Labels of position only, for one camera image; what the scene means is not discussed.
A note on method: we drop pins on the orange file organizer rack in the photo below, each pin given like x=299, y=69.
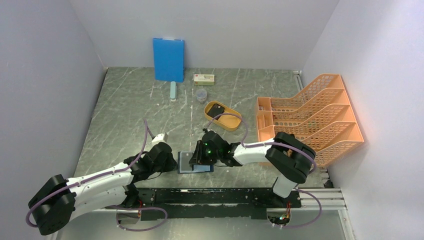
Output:
x=320, y=115

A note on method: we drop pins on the small red white box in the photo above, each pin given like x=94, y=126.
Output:
x=204, y=79

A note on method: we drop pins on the light blue eraser stick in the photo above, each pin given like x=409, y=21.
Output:
x=173, y=91

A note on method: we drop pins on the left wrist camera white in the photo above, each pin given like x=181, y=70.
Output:
x=160, y=138

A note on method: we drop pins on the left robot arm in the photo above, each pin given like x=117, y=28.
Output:
x=61, y=200

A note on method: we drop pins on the small clear plastic cup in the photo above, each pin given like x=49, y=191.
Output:
x=201, y=95

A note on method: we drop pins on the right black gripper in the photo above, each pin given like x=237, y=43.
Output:
x=195, y=159

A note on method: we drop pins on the dark blue card holder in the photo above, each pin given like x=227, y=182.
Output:
x=198, y=168

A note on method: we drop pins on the yellow oval tray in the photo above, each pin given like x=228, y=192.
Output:
x=229, y=120

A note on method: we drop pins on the black card in tray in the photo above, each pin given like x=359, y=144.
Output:
x=216, y=110

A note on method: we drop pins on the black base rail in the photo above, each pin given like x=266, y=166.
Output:
x=192, y=203

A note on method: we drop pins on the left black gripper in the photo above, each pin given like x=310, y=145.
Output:
x=171, y=164

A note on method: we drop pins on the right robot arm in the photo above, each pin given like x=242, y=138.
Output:
x=292, y=158

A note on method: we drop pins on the blue board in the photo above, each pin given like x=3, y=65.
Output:
x=168, y=57

